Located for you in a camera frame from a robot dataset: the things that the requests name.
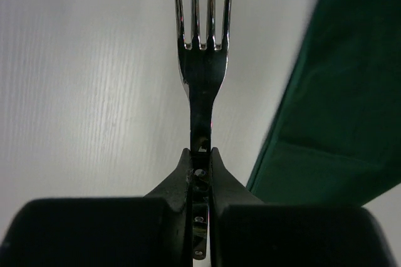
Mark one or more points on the dark green cloth napkin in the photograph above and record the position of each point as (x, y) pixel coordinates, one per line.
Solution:
(335, 137)

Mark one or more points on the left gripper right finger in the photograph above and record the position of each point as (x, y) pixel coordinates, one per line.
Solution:
(245, 231)

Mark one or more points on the silver fork with dark handle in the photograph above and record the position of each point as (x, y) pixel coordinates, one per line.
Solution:
(202, 69)

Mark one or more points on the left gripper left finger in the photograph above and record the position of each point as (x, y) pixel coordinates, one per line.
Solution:
(153, 230)

